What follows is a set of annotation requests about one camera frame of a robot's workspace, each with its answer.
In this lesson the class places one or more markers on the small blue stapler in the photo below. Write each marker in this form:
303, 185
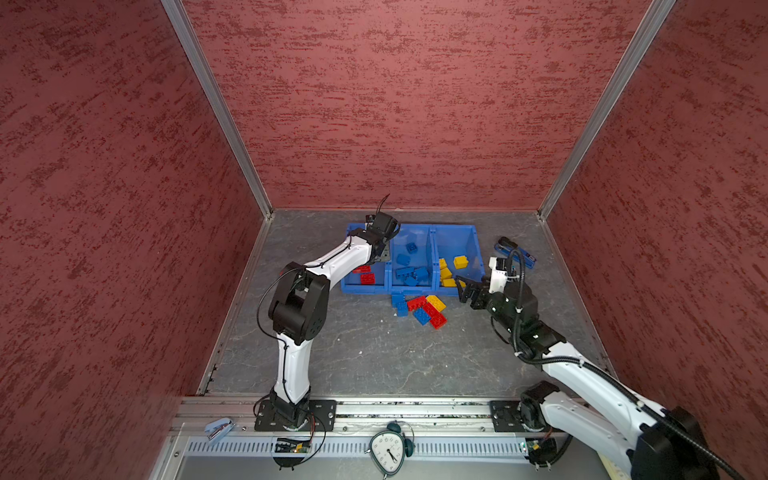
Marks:
218, 429

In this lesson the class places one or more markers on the aluminium rail frame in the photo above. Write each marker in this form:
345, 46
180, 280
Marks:
454, 439

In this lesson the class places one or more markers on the long red lego top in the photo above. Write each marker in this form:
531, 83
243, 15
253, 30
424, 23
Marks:
421, 307

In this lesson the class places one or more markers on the heart-shaped white clock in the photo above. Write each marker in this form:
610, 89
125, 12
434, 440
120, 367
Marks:
389, 448

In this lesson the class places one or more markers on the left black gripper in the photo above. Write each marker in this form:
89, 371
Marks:
386, 256

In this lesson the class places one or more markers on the yellow lego brick top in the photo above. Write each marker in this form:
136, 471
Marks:
436, 303

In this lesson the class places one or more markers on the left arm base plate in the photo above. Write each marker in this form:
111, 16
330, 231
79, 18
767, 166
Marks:
277, 416

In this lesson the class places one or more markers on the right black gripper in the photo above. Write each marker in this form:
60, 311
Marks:
481, 289

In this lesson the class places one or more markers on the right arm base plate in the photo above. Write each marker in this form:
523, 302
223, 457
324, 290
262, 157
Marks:
507, 417

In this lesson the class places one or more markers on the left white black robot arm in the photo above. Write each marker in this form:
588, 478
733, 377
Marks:
299, 307

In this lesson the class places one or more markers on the blue black stapler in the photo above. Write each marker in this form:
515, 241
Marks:
505, 246

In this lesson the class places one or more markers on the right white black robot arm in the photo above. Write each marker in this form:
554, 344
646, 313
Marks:
639, 436

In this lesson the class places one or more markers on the blue legos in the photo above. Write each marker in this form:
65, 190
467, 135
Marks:
412, 265

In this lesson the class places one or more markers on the blue three-compartment bin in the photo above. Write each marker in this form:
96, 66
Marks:
442, 240

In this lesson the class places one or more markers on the blue lego by bin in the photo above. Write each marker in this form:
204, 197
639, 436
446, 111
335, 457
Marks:
399, 303

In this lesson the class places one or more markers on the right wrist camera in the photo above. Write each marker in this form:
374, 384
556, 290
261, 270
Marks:
503, 270

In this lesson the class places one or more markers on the yellow legos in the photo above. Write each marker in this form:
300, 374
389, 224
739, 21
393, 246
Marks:
453, 270

